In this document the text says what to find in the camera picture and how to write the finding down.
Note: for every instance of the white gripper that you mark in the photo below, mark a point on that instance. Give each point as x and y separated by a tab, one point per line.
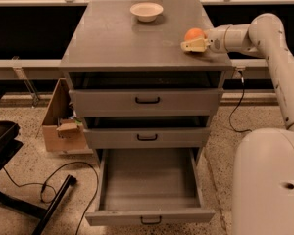
216	40

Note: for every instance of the orange fruit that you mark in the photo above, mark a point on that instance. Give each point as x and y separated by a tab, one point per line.
194	33

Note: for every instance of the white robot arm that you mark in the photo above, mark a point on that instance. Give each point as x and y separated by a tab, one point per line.
263	169

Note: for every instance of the grey top drawer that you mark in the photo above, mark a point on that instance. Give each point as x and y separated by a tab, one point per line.
145	94

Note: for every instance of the grey drawer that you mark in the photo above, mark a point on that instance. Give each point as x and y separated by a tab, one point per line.
148	187
146	132
145	94

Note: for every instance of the grey drawer cabinet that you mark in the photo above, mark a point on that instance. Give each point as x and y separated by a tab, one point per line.
109	38

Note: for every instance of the grey middle drawer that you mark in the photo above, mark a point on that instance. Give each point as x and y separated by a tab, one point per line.
146	132

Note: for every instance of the grey bottom drawer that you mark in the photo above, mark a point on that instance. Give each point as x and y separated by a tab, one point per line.
148	187

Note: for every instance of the white bowl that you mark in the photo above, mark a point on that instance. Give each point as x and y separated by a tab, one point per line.
147	11

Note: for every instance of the brown cardboard box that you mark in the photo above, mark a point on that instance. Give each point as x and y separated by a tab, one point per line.
61	131

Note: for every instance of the grey railing frame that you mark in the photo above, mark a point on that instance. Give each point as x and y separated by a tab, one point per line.
34	33

